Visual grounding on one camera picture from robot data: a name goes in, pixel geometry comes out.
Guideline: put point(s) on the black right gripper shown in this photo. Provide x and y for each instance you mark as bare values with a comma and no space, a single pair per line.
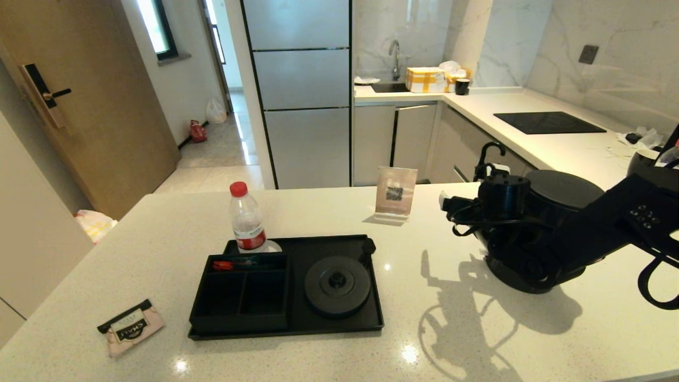
467,209

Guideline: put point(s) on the black electric kettle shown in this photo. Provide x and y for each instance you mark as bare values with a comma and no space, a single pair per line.
567,188

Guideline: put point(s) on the pink and black tea sachet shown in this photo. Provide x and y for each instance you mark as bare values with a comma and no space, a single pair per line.
131,329

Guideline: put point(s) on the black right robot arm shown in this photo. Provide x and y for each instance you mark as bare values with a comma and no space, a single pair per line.
599,233

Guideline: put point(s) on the small black cup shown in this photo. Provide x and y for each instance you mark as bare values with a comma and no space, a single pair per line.
462,86

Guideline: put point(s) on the black round kettle base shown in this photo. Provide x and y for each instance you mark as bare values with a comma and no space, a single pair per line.
329,297

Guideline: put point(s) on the red-capped water bottle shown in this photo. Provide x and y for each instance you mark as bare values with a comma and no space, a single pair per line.
246,222

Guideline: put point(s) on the acrylic QR code sign stand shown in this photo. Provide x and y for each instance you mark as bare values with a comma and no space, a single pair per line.
396,192

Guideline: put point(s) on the grey kitchen cabinet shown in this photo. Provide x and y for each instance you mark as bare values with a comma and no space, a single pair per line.
414,136

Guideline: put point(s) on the small yellow taped box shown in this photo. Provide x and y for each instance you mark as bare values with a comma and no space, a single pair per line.
457,82

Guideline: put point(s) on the cardboard box with yellow tape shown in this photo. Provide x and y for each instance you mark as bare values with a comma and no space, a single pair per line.
425,80

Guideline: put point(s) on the kitchen sink basin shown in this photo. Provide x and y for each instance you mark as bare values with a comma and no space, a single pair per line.
391,87

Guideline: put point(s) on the black induction cooktop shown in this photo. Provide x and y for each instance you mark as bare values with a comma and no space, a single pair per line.
548,123

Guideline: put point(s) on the crumpled white bag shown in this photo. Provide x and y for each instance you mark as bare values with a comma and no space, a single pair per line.
451,66

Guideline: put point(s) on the white dish by sink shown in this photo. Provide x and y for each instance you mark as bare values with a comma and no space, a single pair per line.
366,80

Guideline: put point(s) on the chrome sink faucet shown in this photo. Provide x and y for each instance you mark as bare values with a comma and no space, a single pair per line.
395,56

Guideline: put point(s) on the silver refrigerator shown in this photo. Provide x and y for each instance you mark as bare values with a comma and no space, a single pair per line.
302,79

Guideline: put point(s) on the black serving tray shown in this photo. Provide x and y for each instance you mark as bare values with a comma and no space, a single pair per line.
297,329

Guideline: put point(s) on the black mug white inside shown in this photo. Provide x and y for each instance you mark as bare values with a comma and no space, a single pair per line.
639,159

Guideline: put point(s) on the crumpled clear plastic wrap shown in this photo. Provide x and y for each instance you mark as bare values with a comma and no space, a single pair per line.
646,138

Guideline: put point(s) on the black compartment organizer box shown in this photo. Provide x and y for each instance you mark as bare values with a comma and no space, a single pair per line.
238,322

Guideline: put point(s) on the red bag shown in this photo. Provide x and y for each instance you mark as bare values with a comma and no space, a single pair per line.
198,132

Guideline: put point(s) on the black framed window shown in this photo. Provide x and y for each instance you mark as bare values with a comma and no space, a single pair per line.
159,26

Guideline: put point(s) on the white and yellow plastic bag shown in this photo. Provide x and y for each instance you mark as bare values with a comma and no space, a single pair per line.
95,226

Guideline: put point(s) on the wooden door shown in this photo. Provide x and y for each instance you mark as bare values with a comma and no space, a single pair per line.
106,106

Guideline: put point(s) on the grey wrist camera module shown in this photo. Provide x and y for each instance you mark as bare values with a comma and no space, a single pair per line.
499,168

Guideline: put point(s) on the grey wall socket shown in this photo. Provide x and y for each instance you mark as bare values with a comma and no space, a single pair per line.
588,54

